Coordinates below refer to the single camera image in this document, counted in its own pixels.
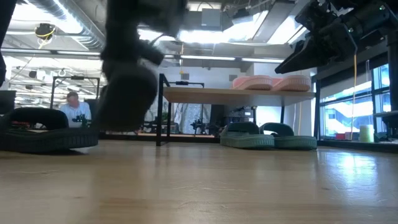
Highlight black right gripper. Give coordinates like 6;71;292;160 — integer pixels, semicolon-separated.
275;3;359;75

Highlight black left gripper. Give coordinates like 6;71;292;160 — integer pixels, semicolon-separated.
101;0;188;68

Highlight green slide sandal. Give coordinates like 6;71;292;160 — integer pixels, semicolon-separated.
259;122;318;151
220;121;275;149

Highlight long ceiling light bar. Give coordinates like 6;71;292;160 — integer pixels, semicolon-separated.
0;49;285;64

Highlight person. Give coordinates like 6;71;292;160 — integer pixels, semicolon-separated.
58;91;93;128

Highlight black equipment stand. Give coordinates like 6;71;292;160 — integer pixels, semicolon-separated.
211;105;258;127

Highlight yellow-green cylinder roll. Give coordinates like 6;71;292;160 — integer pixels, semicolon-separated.
359;124;375;143

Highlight black monitor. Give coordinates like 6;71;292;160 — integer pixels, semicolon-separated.
0;90;17;115

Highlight silver rectangular ventilation duct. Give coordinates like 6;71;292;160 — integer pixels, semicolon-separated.
223;0;307;47

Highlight orange hanging cable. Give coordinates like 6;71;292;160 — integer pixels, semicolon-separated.
179;42;185;75

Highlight black background rig frame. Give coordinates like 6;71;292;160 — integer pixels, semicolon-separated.
49;75;101;110

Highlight black ceiling cable reel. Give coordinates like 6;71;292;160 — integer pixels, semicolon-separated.
34;23;57;41

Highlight wooden shelf black metal frame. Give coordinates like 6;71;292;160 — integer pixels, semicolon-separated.
156;73;321;147

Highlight black aluminium table frame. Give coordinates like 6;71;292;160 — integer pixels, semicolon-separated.
98;133;398;154

